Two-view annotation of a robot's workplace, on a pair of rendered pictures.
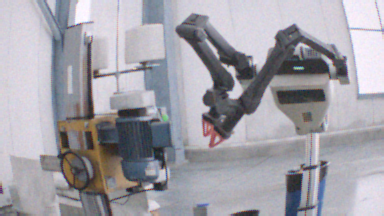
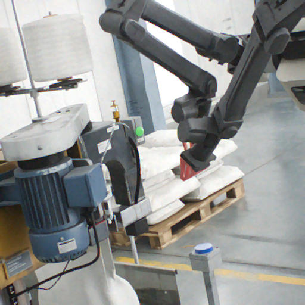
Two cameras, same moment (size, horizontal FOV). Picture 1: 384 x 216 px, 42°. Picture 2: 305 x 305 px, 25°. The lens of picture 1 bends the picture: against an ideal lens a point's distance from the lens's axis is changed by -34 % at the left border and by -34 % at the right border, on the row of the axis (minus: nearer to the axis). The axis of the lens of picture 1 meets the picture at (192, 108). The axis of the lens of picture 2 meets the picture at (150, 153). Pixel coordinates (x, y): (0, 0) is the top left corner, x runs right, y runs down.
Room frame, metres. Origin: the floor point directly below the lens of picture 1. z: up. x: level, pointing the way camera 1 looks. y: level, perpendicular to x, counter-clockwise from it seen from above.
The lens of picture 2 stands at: (1.08, -0.56, 1.66)
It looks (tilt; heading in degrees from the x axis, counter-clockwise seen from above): 12 degrees down; 18
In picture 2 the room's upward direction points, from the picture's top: 11 degrees counter-clockwise
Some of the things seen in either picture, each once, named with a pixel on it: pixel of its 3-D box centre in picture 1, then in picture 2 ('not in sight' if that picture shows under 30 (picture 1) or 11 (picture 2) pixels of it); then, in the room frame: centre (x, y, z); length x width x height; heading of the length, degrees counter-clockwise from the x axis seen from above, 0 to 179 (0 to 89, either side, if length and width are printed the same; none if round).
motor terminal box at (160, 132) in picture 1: (162, 137); (87, 190); (2.62, 0.11, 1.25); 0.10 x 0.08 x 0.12; 1
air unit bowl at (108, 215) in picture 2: not in sight; (106, 209); (2.90, 0.19, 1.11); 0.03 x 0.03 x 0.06
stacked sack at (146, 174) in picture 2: not in sight; (151, 162); (5.79, 0.95, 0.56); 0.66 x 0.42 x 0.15; 156
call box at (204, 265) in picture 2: (203, 210); (205, 258); (3.19, -0.01, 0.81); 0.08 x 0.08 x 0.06; 66
